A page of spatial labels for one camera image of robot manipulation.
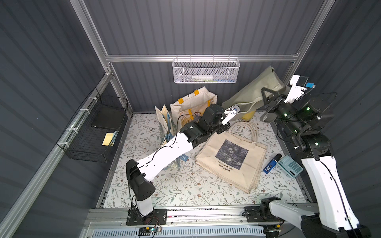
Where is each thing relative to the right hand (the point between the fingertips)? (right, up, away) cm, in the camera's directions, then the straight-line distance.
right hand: (264, 89), depth 54 cm
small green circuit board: (-49, -64, +16) cm, 82 cm away
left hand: (-11, -8, +14) cm, 19 cm away
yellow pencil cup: (+13, -6, +49) cm, 51 cm away
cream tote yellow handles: (-32, -3, +38) cm, 50 cm away
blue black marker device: (+19, -38, +33) cm, 54 cm away
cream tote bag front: (0, -34, +38) cm, 51 cm away
